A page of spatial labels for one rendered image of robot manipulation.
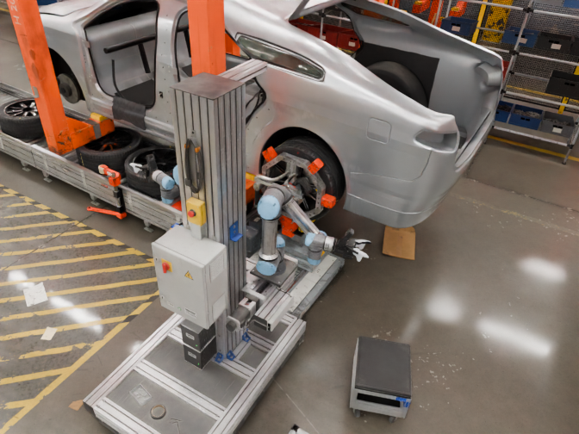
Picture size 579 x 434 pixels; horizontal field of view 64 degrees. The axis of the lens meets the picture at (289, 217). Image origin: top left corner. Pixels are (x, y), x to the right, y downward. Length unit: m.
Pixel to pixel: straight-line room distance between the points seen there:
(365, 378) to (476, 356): 1.10
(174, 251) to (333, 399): 1.56
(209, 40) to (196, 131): 1.00
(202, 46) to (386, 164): 1.44
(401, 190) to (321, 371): 1.40
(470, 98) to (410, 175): 1.73
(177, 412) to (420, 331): 1.91
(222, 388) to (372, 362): 0.96
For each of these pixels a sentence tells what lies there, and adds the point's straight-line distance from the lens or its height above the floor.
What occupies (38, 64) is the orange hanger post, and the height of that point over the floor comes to 1.40.
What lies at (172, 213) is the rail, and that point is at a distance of 4.24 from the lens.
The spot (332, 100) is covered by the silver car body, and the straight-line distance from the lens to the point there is 3.33.
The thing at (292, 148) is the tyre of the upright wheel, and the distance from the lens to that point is 3.56.
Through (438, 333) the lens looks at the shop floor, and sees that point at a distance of 3.93.
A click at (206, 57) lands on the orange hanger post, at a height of 1.87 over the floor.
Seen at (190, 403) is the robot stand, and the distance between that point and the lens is 3.09.
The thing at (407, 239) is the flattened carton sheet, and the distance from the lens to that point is 4.71.
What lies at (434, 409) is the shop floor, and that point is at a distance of 3.51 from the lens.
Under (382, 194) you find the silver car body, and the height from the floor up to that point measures 1.00.
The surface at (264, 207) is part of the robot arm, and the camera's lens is 2.45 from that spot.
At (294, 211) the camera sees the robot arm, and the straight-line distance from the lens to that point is 2.61.
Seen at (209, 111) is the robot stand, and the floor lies 1.97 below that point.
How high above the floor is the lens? 2.84
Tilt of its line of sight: 36 degrees down
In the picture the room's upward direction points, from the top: 4 degrees clockwise
